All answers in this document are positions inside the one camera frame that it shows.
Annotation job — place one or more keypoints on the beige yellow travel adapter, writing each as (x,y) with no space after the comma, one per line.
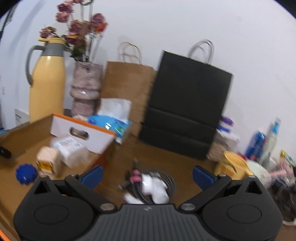
(48,160)

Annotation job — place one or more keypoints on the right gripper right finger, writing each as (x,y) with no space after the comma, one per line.
(212,187)

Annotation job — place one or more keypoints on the purple white package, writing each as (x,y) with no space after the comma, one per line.
(225,134)

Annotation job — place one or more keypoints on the blue tissue pack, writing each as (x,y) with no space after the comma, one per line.
(113,115)

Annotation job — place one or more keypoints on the yellow thermos jug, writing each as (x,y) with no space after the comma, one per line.
(46,75)

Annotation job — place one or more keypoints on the dried pink flowers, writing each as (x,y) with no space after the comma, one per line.
(85,29)

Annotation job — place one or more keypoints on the blue drink can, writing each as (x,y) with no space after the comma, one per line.
(255,147)

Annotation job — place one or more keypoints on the pink textured vase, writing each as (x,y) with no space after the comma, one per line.
(86,87)

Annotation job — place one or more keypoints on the brown paper bag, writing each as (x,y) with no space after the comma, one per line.
(129,79)

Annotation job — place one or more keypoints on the orange white cardboard box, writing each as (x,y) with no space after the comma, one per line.
(26,140)

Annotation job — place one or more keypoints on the yellow mug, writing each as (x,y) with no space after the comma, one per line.
(233,166)

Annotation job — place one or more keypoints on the clear plastic bottle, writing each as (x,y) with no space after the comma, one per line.
(271,141)

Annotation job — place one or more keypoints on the black paper bag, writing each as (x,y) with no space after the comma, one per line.
(186,102)

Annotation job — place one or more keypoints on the pale green bowl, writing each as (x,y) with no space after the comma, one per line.
(260,172)

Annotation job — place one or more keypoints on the white charger with cable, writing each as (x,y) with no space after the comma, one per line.
(148,187)

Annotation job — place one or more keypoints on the blue ridged lid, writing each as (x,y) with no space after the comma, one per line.
(26,174)

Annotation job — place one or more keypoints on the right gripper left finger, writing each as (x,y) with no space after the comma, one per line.
(82,186)

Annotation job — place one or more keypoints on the white wipes canister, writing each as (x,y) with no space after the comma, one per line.
(73,154)

